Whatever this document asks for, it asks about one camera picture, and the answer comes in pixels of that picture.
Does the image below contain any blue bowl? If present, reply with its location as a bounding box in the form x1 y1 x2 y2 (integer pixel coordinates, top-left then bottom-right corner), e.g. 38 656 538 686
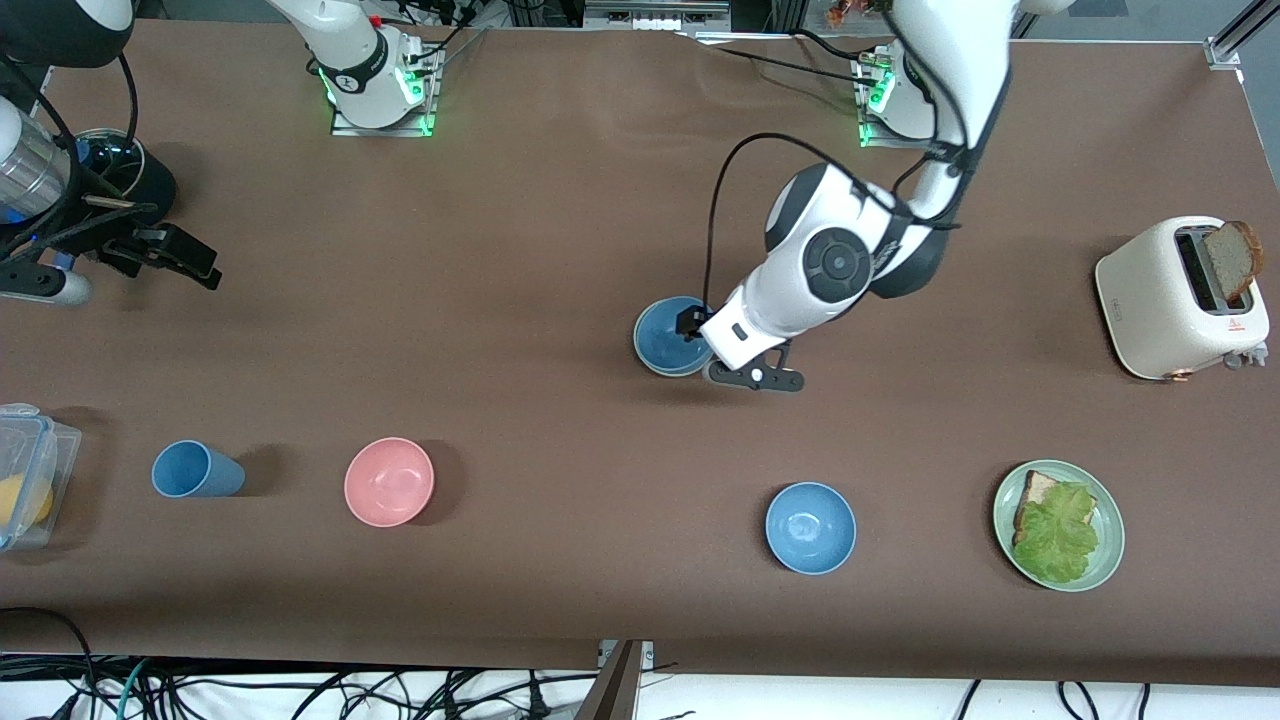
635 297 716 378
765 482 858 576

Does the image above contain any pale green bowl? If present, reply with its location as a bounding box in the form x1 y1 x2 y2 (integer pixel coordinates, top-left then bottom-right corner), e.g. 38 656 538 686
633 297 717 379

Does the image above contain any pink bowl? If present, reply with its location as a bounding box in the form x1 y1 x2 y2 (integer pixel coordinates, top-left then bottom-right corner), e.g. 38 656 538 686
344 437 436 528

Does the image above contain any blue plastic cup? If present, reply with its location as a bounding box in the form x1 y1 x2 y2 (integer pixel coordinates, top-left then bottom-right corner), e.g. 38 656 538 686
151 440 246 499

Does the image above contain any clear plastic container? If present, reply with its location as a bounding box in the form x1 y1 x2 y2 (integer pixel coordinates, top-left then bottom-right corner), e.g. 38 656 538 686
0 403 83 553

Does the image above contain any yellow fruit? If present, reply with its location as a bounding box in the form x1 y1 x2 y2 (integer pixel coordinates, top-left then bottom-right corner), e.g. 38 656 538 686
0 475 53 531

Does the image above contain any white bread slice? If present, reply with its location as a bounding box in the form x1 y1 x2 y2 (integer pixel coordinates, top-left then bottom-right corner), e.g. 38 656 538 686
1013 470 1099 546

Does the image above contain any green lettuce leaf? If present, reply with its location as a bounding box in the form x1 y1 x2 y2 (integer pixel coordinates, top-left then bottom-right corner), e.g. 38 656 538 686
1012 482 1101 585

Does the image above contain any white toaster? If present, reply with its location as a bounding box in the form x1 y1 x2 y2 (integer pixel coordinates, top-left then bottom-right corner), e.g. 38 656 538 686
1094 216 1271 382

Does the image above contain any pale green plate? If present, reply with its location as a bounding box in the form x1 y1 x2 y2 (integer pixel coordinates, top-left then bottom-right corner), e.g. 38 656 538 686
992 459 1126 593

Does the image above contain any brown toast slice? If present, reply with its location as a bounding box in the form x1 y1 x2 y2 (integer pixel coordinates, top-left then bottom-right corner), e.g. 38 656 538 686
1202 220 1264 301

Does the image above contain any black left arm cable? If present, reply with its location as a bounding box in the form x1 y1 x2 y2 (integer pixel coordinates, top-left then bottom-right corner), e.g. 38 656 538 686
703 135 911 311

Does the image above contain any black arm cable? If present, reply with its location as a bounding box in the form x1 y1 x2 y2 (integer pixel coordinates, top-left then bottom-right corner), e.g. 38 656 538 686
703 135 911 311
0 40 141 251

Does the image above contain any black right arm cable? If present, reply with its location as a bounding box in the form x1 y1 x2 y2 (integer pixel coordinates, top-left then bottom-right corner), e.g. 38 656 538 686
0 40 141 251

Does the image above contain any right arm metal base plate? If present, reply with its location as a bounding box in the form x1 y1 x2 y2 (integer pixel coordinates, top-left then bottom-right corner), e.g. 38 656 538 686
330 40 446 138

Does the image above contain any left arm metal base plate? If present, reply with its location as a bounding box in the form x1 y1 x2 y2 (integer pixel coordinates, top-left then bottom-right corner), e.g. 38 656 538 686
855 45 941 149

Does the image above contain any black table cable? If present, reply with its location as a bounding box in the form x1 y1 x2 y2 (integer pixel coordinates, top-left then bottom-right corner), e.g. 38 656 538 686
680 30 891 91

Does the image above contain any grey network switch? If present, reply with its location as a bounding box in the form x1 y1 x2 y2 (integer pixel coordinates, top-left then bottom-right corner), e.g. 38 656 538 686
583 0 733 33

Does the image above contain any grey metal post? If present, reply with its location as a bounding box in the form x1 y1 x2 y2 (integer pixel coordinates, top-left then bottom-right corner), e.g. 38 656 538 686
575 640 656 720

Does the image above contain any teal cable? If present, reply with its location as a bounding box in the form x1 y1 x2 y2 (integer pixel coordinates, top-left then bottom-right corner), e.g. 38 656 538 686
110 658 153 720

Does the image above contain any aluminium frame bar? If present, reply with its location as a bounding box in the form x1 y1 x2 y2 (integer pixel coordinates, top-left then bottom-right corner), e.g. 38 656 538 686
1205 0 1280 69

